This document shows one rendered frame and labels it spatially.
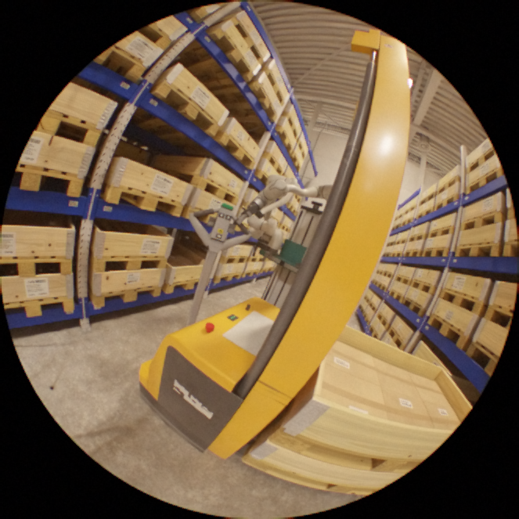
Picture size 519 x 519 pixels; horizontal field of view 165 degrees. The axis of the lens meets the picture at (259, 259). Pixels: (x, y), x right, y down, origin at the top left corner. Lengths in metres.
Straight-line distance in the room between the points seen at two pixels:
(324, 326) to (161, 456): 1.25
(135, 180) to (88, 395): 1.62
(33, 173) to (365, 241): 1.61
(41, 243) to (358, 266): 1.65
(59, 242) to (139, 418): 1.29
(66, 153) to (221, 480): 2.16
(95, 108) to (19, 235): 0.91
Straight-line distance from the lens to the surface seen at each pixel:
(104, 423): 1.48
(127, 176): 1.51
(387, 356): 1.47
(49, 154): 1.40
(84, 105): 1.46
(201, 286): 1.21
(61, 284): 1.64
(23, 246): 1.51
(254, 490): 1.47
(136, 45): 1.69
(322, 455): 0.91
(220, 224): 1.14
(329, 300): 0.47
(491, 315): 1.97
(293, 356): 0.55
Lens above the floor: 1.37
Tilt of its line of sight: 10 degrees down
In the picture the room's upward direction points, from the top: 22 degrees clockwise
